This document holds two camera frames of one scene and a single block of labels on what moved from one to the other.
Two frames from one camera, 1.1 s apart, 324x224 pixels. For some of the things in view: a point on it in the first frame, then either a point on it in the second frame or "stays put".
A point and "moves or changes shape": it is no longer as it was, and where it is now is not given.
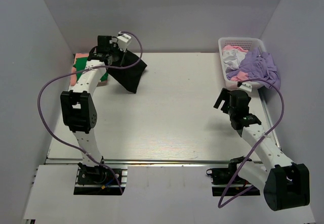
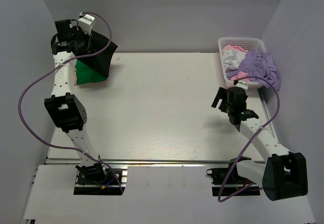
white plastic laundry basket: x=246 y=43 stays put
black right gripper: x=225 y=95 stays put
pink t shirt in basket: x=241 y=76 stays put
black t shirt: x=129 y=78 moves or changes shape
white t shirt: x=232 y=58 stays put
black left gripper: x=115 y=47 → x=76 y=31
